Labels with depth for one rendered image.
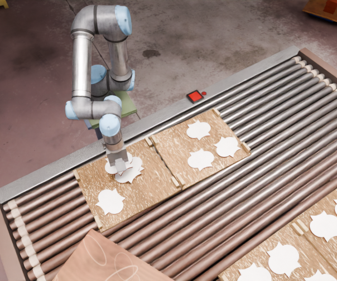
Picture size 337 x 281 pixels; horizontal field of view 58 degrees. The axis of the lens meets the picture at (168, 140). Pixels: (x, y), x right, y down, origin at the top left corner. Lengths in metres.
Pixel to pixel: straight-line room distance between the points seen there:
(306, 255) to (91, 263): 0.88
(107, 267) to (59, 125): 1.97
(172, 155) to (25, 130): 1.83
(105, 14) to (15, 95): 2.22
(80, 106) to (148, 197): 0.52
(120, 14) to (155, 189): 0.79
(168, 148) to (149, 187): 0.24
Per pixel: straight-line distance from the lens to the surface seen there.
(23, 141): 3.03
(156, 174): 1.50
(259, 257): 1.41
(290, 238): 1.48
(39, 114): 3.18
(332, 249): 1.54
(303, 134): 1.82
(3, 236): 1.54
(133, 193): 1.47
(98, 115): 1.26
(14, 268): 1.47
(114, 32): 1.39
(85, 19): 1.38
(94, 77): 1.68
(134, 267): 1.25
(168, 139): 1.62
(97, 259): 1.28
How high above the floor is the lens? 2.25
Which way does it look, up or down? 55 degrees down
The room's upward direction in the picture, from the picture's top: 1 degrees clockwise
